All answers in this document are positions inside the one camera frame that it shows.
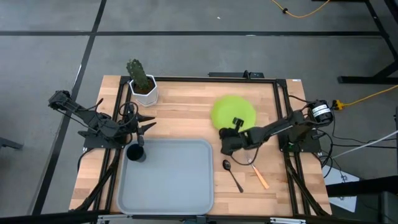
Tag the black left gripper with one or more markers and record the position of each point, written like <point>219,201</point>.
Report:
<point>130,126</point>

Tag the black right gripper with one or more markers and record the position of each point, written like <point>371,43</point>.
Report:
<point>233,141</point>

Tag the lime green plate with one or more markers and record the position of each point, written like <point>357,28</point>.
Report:
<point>230,109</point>

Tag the black cup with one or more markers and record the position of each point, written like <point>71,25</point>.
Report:
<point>135,153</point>

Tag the black spoon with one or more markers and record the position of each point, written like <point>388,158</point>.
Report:
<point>227,165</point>

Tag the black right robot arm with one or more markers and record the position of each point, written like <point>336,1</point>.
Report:
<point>280,126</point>

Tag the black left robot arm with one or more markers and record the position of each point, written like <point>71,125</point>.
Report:
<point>93,119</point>

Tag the grey plastic tray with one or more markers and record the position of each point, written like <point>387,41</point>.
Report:
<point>171,180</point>

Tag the white hexagonal plant pot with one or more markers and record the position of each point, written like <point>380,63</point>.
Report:
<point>146,98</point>

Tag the green cactus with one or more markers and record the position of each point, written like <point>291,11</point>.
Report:
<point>138,73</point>

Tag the white paper sheet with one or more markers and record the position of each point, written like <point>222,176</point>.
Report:
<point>337,179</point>

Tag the grey stand foot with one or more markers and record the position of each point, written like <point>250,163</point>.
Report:
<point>11,143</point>

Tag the black metal stand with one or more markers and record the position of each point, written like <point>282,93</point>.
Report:
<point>367,80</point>

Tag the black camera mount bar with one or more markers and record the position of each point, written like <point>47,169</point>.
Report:
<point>230,74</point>

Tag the black aluminium table frame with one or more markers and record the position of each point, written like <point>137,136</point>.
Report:
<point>202,79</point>

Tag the silver metal bracket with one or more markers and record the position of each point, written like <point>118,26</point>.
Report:
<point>287,221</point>

